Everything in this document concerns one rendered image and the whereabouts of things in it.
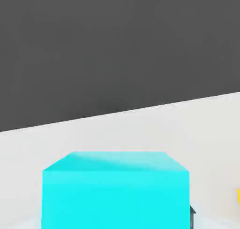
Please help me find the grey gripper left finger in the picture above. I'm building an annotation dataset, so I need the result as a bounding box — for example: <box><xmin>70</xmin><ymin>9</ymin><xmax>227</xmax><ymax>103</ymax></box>
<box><xmin>17</xmin><ymin>217</ymin><xmax>42</xmax><ymax>229</ymax></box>

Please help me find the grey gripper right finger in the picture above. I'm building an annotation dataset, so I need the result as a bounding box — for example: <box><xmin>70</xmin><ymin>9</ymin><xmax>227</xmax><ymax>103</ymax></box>
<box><xmin>189</xmin><ymin>205</ymin><xmax>228</xmax><ymax>229</ymax></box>

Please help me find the small cyan cube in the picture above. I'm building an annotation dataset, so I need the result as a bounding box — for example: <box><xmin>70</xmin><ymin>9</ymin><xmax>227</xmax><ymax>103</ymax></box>
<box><xmin>41</xmin><ymin>151</ymin><xmax>190</xmax><ymax>229</ymax></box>

